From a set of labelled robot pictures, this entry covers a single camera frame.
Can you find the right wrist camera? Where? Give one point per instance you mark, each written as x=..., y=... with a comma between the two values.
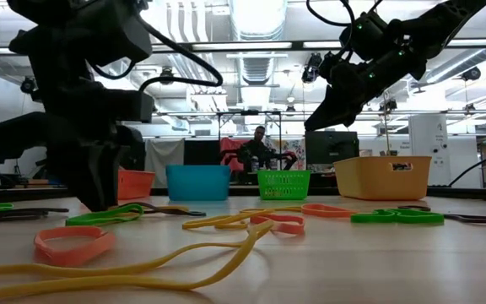
x=333, y=69

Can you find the orange plastic basket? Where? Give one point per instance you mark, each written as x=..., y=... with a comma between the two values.
x=137, y=183

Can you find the grey cloth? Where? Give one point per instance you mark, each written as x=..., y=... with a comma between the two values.
x=163, y=156

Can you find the person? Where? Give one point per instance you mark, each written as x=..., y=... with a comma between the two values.
x=256, y=152

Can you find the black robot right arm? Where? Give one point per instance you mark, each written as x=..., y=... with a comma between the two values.
x=437, y=21

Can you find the black monitor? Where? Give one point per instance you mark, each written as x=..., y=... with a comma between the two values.
x=331, y=148

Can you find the black rubber band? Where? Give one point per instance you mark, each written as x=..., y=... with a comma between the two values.
x=11, y=214
x=475, y=219
x=184, y=212

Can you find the green plastic basket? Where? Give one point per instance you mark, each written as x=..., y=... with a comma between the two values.
x=284, y=186

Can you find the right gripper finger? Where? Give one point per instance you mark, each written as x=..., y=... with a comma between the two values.
x=331, y=112

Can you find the white cabinet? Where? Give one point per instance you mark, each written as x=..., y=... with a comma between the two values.
x=428, y=143

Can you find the black aluminium table frame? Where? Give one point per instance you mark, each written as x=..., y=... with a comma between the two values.
x=243, y=191

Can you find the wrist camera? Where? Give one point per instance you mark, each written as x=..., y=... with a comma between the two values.
x=333, y=69
x=131, y=148

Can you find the orange rubber band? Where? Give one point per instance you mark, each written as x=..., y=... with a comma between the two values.
x=323, y=210
x=70, y=256
x=287, y=228

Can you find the blue plastic bin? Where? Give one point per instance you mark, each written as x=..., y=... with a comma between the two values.
x=198, y=183

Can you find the thin vertical pole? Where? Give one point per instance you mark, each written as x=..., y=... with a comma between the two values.
x=386, y=126

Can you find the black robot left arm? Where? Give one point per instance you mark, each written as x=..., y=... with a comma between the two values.
x=78, y=25

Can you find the long yellow rubber band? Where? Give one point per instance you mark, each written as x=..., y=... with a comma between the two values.
x=57, y=287

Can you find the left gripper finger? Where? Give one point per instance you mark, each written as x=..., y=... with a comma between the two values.
x=93, y=177

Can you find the floral cloth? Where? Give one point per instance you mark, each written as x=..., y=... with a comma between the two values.
x=298, y=145

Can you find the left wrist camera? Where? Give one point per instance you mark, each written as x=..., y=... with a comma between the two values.
x=131, y=148

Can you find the red cloth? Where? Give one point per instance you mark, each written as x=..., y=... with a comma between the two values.
x=228, y=148

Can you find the yellow plastic bin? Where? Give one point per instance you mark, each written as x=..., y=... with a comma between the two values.
x=374, y=181

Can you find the black hanging spotlight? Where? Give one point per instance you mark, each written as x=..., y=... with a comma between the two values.
x=28, y=84
x=166, y=77
x=310, y=72
x=471, y=74

